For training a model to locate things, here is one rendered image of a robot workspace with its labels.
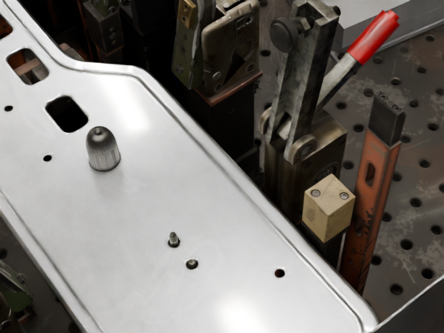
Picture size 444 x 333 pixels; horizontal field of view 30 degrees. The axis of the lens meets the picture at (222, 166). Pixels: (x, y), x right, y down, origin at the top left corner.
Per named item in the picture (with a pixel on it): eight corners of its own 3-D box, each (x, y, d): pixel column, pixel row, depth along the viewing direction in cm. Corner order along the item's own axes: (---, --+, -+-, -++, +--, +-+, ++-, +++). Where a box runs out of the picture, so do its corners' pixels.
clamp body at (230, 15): (178, 187, 120) (153, 0, 90) (240, 147, 124) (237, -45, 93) (216, 230, 116) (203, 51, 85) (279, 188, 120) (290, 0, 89)
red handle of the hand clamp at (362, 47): (263, 122, 80) (375, -3, 77) (273, 127, 82) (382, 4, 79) (291, 150, 78) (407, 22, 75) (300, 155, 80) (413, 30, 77)
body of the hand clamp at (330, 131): (258, 283, 111) (260, 125, 82) (297, 255, 113) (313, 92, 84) (286, 315, 108) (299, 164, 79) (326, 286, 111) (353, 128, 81)
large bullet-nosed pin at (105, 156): (86, 165, 88) (75, 127, 83) (111, 150, 89) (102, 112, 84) (102, 184, 87) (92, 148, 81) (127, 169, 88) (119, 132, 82)
